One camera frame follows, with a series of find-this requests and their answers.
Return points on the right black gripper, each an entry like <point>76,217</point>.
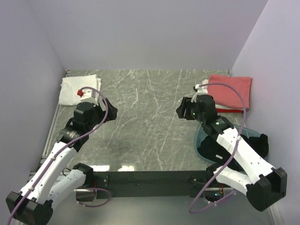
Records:
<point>186,103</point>

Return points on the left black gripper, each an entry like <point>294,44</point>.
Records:
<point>112,112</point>

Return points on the white printed t-shirt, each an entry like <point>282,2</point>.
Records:
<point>70,85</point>

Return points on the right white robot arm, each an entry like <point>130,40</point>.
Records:
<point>244,171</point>

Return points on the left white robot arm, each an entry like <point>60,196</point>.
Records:
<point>34,204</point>

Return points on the folded red t-shirt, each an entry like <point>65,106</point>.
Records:
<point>229,111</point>

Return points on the folded pink t-shirt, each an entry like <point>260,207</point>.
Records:
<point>225,96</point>

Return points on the teal plastic basket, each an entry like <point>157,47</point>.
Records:
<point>201,135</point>

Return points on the black t-shirt in basket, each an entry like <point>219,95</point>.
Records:
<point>212,151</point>

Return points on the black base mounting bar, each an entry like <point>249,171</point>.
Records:
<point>144,184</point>

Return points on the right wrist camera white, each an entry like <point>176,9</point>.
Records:
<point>199,90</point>

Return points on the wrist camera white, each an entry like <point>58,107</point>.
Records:
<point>199,90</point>
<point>88,95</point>

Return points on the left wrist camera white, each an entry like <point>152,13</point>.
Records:
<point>88,95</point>

